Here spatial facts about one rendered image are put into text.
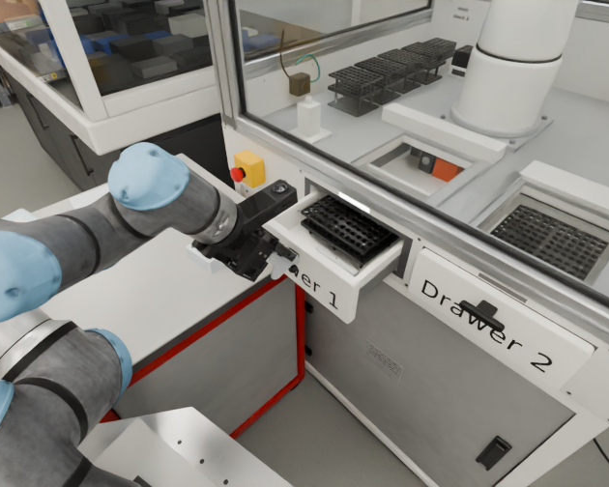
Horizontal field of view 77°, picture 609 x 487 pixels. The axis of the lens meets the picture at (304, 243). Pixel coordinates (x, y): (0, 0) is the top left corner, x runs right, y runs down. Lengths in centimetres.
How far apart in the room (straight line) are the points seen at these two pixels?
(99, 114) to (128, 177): 87
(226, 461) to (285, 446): 81
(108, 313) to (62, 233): 49
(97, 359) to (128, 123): 87
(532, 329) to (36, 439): 67
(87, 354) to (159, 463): 21
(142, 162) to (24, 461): 34
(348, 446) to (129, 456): 91
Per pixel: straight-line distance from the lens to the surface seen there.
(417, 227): 72
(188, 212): 47
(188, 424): 73
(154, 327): 85
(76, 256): 43
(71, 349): 63
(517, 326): 71
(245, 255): 58
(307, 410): 153
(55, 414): 57
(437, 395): 104
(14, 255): 39
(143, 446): 73
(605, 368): 73
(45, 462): 55
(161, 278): 93
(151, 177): 43
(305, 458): 148
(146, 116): 137
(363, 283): 72
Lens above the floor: 141
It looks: 43 degrees down
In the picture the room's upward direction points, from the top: straight up
